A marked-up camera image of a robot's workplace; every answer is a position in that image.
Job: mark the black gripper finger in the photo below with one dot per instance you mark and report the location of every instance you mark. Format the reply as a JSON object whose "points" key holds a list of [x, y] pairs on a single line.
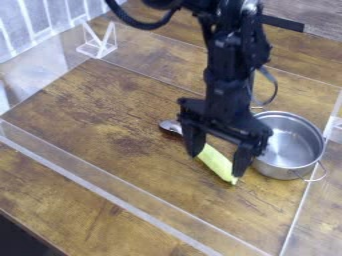
{"points": [[244, 157], [194, 137]]}

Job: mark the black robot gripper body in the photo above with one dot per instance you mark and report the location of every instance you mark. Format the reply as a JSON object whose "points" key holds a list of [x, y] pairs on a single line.
{"points": [[224, 112]]}

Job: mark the stainless steel pot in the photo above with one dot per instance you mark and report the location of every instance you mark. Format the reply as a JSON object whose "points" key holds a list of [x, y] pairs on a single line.
{"points": [[296, 147]]}

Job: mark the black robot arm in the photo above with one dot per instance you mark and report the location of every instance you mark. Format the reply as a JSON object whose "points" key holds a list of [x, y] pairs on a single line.
{"points": [[238, 51]]}

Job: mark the black wall strip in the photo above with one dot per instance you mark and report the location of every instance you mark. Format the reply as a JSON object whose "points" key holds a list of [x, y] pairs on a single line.
{"points": [[282, 23]]}

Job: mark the clear acrylic bracket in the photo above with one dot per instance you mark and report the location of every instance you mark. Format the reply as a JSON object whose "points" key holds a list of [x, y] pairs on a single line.
{"points": [[98, 47]]}

